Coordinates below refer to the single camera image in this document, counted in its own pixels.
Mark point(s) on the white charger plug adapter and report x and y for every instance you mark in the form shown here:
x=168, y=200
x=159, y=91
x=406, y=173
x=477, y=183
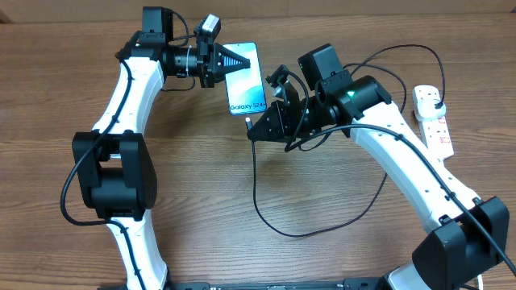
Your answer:
x=429, y=109

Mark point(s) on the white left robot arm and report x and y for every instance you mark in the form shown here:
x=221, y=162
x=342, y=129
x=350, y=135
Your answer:
x=113, y=181

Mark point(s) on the Samsung Galaxy smartphone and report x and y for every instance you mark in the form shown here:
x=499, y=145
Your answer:
x=245, y=90

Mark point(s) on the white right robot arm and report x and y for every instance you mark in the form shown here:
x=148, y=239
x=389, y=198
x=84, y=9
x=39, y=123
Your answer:
x=466, y=235

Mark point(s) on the white power strip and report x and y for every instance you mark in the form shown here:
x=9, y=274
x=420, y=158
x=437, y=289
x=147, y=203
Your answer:
x=435, y=133

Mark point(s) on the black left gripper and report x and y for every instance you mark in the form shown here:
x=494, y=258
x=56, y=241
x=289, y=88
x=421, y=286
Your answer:
x=211, y=71

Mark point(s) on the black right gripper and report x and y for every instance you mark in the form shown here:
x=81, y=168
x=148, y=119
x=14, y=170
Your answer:
x=277, y=119

